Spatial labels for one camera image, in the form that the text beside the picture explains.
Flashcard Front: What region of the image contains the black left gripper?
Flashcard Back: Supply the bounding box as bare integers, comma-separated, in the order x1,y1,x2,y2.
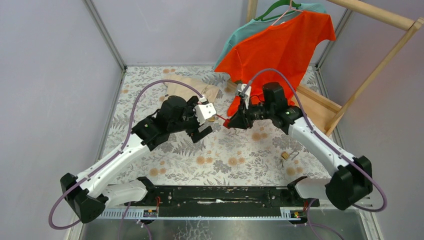
168,97,212,143

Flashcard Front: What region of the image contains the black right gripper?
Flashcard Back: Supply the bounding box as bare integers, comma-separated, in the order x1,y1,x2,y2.
227,97,274,130

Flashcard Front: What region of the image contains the red cable lock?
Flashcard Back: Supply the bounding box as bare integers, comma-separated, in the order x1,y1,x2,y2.
216,114,230,129

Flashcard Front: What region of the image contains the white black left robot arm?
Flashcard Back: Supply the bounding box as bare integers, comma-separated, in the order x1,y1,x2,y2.
60,95,217,224

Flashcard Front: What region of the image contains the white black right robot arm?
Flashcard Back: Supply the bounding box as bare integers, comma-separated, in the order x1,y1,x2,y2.
224,82,373,210

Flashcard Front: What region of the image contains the floral patterned table mat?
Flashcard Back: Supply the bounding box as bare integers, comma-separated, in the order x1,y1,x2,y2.
103,66,329,186

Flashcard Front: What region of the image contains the beige folded cloth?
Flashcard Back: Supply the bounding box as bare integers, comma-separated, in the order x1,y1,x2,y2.
163,74,219,103

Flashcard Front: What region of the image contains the brass padlock with keys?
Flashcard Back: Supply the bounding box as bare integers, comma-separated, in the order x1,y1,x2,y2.
280,151,300,168

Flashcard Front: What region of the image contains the orange t-shirt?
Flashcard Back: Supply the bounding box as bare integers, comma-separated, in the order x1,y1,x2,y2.
215,10,336,104

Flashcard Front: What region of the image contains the wooden clothes rack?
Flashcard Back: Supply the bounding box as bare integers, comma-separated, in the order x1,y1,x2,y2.
226,0,424,137

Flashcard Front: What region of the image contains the teal t-shirt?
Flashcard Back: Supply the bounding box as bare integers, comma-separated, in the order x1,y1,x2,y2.
212,3,327,70

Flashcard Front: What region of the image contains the pink clothes hanger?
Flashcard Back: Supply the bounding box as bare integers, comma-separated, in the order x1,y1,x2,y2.
271,0,303,26

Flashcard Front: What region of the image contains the green clothes hanger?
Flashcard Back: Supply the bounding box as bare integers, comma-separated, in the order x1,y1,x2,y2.
254,0,302,22

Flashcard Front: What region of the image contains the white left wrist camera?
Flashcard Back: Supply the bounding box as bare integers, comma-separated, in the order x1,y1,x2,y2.
194,95,217,125

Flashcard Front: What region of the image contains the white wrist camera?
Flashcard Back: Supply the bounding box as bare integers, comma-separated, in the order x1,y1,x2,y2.
194,95,217,125
235,83,252,99

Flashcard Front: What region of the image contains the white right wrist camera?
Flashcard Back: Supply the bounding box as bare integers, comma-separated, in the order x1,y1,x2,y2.
235,83,252,99

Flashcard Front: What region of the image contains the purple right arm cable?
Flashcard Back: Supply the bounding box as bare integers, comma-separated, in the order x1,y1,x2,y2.
245,68,388,213

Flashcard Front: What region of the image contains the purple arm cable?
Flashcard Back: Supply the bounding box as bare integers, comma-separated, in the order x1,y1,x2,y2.
48,79,208,230
245,68,388,213

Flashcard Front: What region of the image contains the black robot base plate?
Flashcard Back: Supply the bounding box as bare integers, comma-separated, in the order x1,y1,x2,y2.
130,177,320,212

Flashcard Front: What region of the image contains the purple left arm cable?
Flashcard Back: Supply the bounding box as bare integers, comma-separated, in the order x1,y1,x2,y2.
48,79,208,230

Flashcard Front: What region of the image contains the white slotted cable duct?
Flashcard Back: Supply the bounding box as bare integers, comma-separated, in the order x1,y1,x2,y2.
97,206,309,221

